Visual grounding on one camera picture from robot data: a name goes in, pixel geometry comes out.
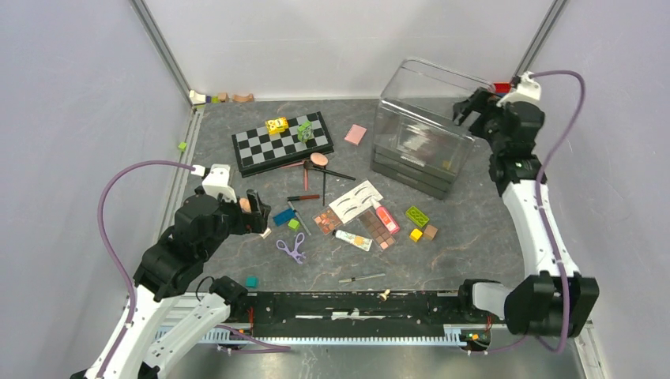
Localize beige makeup sponge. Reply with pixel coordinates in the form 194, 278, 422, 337
239, 197, 251, 213

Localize clear acrylic makeup organizer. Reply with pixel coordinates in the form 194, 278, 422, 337
370, 58, 493, 200

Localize thin black makeup brush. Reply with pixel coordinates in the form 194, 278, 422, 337
322, 173, 327, 207

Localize peach powder puff brush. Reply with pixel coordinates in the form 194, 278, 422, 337
282, 152, 329, 168

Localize brown eyeshadow palette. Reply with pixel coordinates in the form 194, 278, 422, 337
358, 208, 396, 250

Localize pink bottle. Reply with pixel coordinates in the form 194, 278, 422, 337
371, 200, 400, 235

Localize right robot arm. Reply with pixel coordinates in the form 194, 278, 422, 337
453, 88, 600, 339

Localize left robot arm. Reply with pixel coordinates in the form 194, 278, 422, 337
73, 188, 271, 378

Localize cream wooden block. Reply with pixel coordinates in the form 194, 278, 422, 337
261, 227, 272, 239

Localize red blue bricks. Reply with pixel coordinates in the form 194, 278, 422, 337
492, 82, 512, 96

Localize blue block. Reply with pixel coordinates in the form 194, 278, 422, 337
273, 208, 295, 227

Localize grey pencil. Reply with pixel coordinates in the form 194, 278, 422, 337
287, 201, 312, 236

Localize small green cube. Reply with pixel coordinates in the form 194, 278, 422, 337
288, 219, 300, 231

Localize brown lip pencil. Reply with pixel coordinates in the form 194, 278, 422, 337
286, 194, 321, 202

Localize black white chessboard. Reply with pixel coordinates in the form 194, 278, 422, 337
231, 111, 334, 178

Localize small clear eyeshadow palette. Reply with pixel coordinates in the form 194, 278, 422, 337
313, 207, 342, 235

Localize teal cube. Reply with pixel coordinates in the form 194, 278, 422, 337
245, 276, 259, 289

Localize white eyebrow stencil card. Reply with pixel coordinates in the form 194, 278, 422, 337
328, 180, 384, 224

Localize yellow toy block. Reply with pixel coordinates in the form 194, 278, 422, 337
265, 117, 288, 135

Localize green toy block on chessboard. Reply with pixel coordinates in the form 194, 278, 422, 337
297, 121, 313, 144

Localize white cream tube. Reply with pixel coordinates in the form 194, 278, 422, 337
332, 230, 373, 252

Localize green lego brick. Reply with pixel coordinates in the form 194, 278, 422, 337
405, 206, 430, 228

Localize pink sponge pad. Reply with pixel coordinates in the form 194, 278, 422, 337
344, 124, 367, 146

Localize brown wooden cube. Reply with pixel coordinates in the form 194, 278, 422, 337
423, 224, 439, 241

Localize wooden blocks in corner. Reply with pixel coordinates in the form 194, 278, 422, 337
188, 89, 255, 106

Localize yellow cube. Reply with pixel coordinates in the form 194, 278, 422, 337
409, 228, 423, 242

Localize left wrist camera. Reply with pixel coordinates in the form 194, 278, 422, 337
191, 164, 237, 203

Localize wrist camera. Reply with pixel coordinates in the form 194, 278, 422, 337
191, 164, 237, 203
496, 71, 542, 107

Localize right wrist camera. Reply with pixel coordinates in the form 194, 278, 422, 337
496, 71, 542, 107

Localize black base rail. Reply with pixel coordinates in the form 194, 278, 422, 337
232, 291, 489, 338

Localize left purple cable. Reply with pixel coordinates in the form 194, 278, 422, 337
94, 159, 206, 379

